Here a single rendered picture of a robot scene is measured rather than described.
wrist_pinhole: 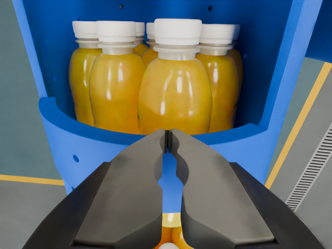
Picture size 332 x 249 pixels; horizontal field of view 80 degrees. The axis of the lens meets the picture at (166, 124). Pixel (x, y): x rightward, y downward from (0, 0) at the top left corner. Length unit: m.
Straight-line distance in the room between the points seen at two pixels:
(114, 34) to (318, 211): 2.59
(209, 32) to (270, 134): 0.12
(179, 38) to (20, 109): 1.66
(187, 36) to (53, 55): 0.18
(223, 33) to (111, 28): 0.11
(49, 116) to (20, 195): 2.14
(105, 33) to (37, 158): 1.79
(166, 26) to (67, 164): 0.14
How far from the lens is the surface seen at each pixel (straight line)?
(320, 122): 1.95
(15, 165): 2.10
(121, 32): 0.21
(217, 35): 0.23
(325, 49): 0.62
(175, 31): 0.17
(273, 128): 0.19
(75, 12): 0.33
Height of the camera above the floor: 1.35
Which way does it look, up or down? 63 degrees down
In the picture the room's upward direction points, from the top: 177 degrees clockwise
